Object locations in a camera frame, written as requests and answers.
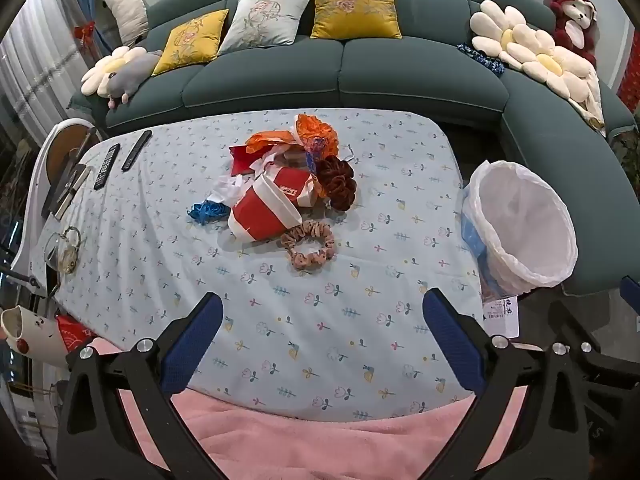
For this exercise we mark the pink fleece blanket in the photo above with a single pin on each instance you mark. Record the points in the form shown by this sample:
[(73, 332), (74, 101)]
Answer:
[(325, 442)]

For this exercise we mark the maroon scrunchie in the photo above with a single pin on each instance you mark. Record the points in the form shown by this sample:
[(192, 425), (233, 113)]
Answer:
[(337, 182)]

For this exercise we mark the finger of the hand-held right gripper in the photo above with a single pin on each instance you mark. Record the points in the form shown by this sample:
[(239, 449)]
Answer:
[(631, 292), (607, 337)]

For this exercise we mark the red curtain tie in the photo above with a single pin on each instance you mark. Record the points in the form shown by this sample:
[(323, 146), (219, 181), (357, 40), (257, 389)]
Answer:
[(85, 32)]

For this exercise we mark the black remote control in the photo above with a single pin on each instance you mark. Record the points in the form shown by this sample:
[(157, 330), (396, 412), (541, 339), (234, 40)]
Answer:
[(107, 167), (136, 151)]

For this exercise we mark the dark leafy plant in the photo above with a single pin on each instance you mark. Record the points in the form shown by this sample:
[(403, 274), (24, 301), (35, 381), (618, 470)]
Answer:
[(627, 157)]

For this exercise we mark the orange plastic bag pink print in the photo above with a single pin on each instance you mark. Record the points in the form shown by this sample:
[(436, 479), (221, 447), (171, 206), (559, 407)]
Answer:
[(267, 140)]

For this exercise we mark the red and white carton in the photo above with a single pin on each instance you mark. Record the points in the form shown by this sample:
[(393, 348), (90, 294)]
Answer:
[(292, 185)]

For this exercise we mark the white round side table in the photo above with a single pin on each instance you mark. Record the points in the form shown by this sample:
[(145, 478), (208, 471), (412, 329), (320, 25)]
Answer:
[(62, 140)]

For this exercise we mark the white panda plush pillow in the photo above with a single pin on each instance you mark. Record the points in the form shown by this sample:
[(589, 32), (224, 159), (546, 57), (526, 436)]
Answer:
[(125, 10)]

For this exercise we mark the large yellow embroidered cushion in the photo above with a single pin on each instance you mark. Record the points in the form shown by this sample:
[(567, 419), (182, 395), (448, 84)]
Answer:
[(355, 10)]

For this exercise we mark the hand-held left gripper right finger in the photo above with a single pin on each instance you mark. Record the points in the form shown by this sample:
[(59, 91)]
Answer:
[(452, 340)]

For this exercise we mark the grey embroidered cushion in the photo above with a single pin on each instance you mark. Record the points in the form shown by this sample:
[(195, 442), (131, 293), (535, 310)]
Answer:
[(265, 22)]

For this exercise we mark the torn red envelope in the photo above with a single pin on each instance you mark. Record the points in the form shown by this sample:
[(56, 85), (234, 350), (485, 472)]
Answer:
[(245, 157)]

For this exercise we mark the blue hair scrunchie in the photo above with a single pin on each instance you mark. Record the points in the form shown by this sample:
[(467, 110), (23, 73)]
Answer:
[(205, 212)]

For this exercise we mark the red cloth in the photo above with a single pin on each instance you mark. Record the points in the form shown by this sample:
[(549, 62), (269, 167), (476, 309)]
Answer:
[(75, 332)]

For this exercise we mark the white paper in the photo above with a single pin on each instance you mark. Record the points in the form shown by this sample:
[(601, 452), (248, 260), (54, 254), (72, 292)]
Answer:
[(227, 187)]

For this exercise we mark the grey book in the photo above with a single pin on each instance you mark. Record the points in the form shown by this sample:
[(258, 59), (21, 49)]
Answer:
[(75, 192)]

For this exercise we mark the orange plastic bag blue print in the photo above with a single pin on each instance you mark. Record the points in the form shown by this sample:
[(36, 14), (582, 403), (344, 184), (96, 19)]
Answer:
[(317, 132)]

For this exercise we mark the grey plush toy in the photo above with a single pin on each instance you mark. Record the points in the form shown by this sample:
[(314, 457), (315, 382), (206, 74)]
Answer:
[(136, 71)]

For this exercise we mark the red wall hanging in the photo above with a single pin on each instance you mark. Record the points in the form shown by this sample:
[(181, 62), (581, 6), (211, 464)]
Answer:
[(631, 80)]

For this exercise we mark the small yellow embroidered cushion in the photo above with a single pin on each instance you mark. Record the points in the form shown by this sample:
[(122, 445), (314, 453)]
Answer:
[(190, 42)]

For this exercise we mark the bin with white bag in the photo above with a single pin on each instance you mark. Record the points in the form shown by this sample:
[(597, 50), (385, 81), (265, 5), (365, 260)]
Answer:
[(525, 220)]

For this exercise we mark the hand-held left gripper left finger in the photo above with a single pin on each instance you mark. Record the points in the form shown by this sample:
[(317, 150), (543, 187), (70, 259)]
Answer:
[(192, 345)]

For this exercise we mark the white paper label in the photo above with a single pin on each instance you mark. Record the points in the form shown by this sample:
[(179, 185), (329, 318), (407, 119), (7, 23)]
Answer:
[(500, 316)]

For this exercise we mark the teal sofa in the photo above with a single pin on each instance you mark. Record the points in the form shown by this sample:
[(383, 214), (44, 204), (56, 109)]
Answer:
[(400, 75)]

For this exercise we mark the white sheer curtain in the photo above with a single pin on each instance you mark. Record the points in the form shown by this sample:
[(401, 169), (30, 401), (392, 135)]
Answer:
[(35, 60)]

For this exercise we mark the pink scrunchie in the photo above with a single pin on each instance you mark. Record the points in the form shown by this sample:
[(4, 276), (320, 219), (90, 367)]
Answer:
[(292, 237)]

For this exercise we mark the red monkey plush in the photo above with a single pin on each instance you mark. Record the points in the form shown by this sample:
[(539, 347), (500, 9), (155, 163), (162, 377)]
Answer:
[(570, 30)]

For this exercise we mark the blue beaded scrunchie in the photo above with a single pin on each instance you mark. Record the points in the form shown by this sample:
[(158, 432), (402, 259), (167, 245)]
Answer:
[(487, 60)]

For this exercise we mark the dark book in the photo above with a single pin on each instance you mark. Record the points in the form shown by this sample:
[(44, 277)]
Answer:
[(60, 190)]

